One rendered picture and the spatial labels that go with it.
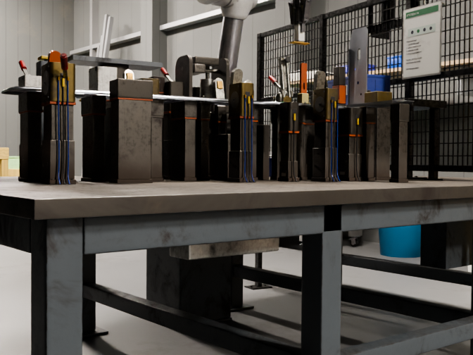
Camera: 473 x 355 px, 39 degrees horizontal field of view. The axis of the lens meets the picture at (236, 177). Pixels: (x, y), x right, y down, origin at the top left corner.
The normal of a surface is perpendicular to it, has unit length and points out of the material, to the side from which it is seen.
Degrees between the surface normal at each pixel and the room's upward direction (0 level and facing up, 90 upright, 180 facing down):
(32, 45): 90
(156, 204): 90
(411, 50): 90
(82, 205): 90
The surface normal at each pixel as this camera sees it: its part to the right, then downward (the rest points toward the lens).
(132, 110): 0.50, 0.03
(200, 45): -0.77, 0.01
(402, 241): -0.21, 0.11
